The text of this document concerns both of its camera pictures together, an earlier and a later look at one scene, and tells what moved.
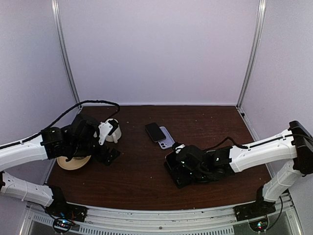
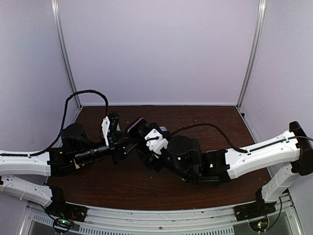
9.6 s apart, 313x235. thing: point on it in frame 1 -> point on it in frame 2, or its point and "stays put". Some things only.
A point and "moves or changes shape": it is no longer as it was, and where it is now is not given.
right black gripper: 180,177 -> 148,162
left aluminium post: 56,7 stays put
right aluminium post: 257,44 stays put
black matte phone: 172,160 moves or changes shape
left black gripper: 109,157 -> 117,145
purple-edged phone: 172,160 moves or changes shape
